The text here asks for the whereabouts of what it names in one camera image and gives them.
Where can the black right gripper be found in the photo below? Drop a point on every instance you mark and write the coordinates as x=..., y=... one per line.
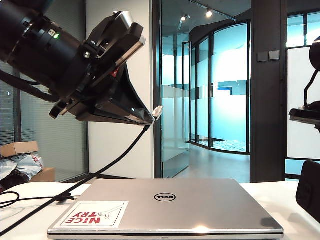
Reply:
x=310, y=115

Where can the large brown cardboard box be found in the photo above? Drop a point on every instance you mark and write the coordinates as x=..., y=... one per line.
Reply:
x=45, y=175

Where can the small open cardboard box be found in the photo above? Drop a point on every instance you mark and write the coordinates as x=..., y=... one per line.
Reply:
x=20, y=148

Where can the white red Nice Try sticker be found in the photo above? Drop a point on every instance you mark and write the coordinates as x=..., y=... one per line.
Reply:
x=95, y=215

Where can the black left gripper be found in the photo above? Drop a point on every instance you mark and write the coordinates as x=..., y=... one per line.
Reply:
x=105, y=57

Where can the black bag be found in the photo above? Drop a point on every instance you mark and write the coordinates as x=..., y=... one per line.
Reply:
x=13, y=178

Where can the dark wall switch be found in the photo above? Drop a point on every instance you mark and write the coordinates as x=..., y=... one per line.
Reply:
x=274, y=55
x=262, y=56

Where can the silver Dell laptop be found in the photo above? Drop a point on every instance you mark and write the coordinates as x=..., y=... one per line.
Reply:
x=187, y=207

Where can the glass door with black frame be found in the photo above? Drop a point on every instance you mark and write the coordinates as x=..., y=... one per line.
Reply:
x=175, y=140

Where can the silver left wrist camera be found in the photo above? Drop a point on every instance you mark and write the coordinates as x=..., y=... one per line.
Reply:
x=125, y=19

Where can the ceiling spotlight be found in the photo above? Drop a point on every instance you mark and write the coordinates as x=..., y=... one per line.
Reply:
x=209, y=13
x=183, y=18

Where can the grey plastic bag red print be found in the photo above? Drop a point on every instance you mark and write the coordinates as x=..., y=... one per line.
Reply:
x=22, y=163

